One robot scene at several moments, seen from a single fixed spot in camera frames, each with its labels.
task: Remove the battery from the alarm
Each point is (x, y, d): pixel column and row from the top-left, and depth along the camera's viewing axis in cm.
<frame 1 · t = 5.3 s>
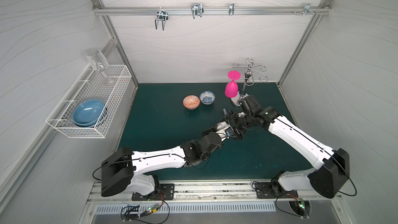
left hand: (218, 128, 76), fingers open
right hand: (220, 126, 75), fingers open
chrome glass holder stand: (249, 69, 90), point 31 cm above the table
pink wine glass: (231, 87, 94), point 21 cm above the table
blue white patterned bowl: (207, 97, 113), point 2 cm above the table
red patterned bowl: (191, 102, 110), point 2 cm above the table

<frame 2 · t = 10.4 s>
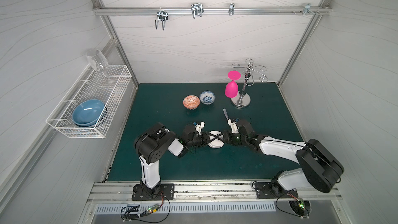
left hand: (216, 139, 86), fingers open
right hand: (219, 136, 86), fingers open
white alarm clock: (217, 143, 86), point 6 cm above the table
the other named things where they were.

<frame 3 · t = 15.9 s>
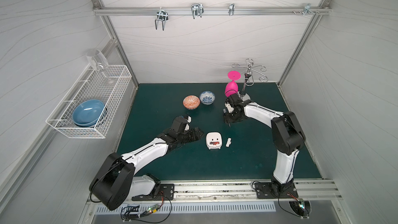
left hand: (200, 134, 84), fingers open
right hand: (229, 117, 97), fingers open
red battery: (214, 143, 88), point 4 cm above the table
white battery cover: (228, 142, 92), on the table
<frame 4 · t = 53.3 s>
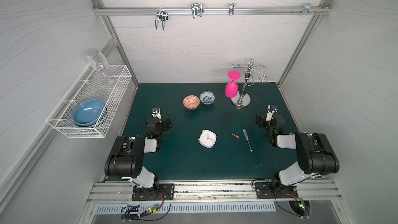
left hand: (161, 117, 94), fingers open
right hand: (266, 114, 95), fingers open
white alarm clock: (208, 138, 90), point 4 cm above the table
red battery: (236, 136, 94), point 2 cm above the table
clear handle screwdriver: (245, 132, 96), on the table
